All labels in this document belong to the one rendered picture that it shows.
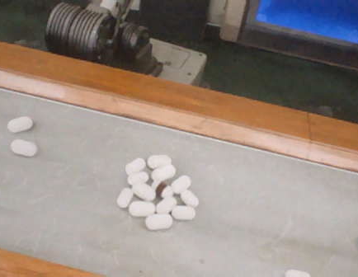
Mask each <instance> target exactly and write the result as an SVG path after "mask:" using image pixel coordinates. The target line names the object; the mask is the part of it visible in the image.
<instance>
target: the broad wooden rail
mask: <svg viewBox="0 0 358 277"><path fill-rule="evenodd" d="M0 88H2V89H5V90H8V91H11V92H19V93H21V94H25V95H30V96H35V97H41V98H44V99H46V100H50V101H57V102H60V103H64V104H69V105H71V106H79V107H82V108H85V109H88V110H95V111H98V112H101V113H107V114H110V115H114V116H121V117H124V118H126V119H130V120H137V121H140V122H144V123H149V124H153V125H157V126H162V127H165V128H168V129H176V130H179V131H181V132H187V133H190V134H195V135H201V136H204V137H206V138H210V139H218V140H220V141H224V142H230V143H234V144H237V145H243V146H246V147H249V148H256V149H259V150H262V151H266V152H271V153H275V154H279V155H285V156H287V157H292V158H298V159H301V160H304V161H307V162H314V163H317V164H320V165H326V166H329V167H334V168H339V169H342V170H345V171H353V172H355V173H358V124H355V123H349V122H346V121H343V120H335V119H333V118H329V117H326V116H321V115H315V114H313V113H307V112H303V111H301V110H293V109H290V108H287V107H284V106H276V105H272V104H270V103H265V102H261V101H256V100H250V99H247V98H244V97H241V96H233V95H230V94H227V93H222V92H217V91H213V90H207V89H204V88H201V87H193V86H190V85H187V84H185V83H179V82H174V81H170V80H164V79H161V78H159V77H151V76H148V75H144V74H139V73H134V72H131V71H125V70H122V69H118V68H109V67H107V66H105V65H102V64H100V65H99V64H96V63H91V62H85V61H82V60H80V59H71V58H69V57H65V56H60V55H57V54H52V53H46V52H43V51H39V50H34V49H29V48H27V47H21V46H18V45H10V44H7V43H3V42H0Z"/></svg>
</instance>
